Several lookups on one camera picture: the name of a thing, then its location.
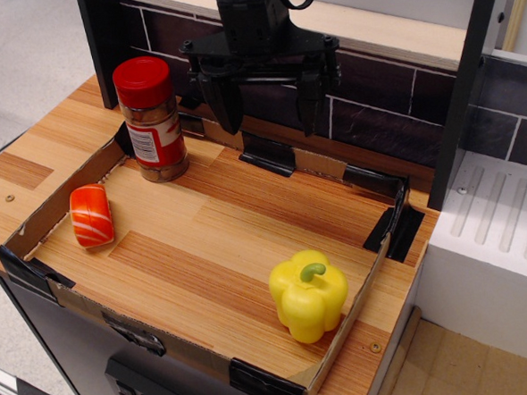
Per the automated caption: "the light wooden shelf board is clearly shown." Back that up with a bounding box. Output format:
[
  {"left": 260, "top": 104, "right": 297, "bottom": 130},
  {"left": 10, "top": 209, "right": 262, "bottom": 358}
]
[{"left": 130, "top": 0, "right": 466, "bottom": 71}]

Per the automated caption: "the black shelf post right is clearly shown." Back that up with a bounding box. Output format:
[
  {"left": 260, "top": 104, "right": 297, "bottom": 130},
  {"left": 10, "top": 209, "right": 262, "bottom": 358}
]
[{"left": 428, "top": 0, "right": 506, "bottom": 211}]

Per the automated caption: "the red-capped basil spice bottle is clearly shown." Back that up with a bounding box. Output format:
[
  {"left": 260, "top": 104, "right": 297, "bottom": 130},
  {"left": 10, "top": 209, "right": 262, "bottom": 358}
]
[{"left": 113, "top": 56, "right": 189, "bottom": 182}]

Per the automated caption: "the yellow bell pepper toy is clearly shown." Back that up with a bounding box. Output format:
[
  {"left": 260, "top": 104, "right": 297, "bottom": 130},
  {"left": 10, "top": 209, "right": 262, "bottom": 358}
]
[{"left": 269, "top": 249, "right": 349, "bottom": 344}]

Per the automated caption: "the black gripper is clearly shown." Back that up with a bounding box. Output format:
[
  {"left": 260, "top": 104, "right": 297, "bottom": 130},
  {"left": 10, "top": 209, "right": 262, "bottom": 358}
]
[{"left": 180, "top": 0, "right": 341, "bottom": 137}]

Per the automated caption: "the cardboard fence with black tape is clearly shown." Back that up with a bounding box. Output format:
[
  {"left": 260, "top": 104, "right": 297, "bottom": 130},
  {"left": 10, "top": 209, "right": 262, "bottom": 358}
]
[{"left": 0, "top": 135, "right": 423, "bottom": 395}]

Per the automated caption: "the white ribbed drainboard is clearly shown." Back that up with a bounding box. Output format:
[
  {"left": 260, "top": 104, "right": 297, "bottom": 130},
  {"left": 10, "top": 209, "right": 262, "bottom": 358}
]
[{"left": 416, "top": 152, "right": 527, "bottom": 342}]

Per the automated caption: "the salmon sushi toy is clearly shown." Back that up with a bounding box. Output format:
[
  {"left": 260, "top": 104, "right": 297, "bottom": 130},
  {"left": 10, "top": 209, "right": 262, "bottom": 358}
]
[{"left": 69, "top": 183, "right": 114, "bottom": 248}]

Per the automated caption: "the black shelf post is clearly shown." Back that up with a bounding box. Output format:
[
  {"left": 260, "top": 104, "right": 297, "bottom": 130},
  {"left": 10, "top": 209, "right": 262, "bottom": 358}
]
[
  {"left": 77, "top": 0, "right": 118, "bottom": 109},
  {"left": 428, "top": 0, "right": 506, "bottom": 211}
]

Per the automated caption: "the black shelf post left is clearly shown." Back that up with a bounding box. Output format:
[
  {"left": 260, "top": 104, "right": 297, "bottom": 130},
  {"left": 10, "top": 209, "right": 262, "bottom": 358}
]
[{"left": 77, "top": 0, "right": 118, "bottom": 109}]

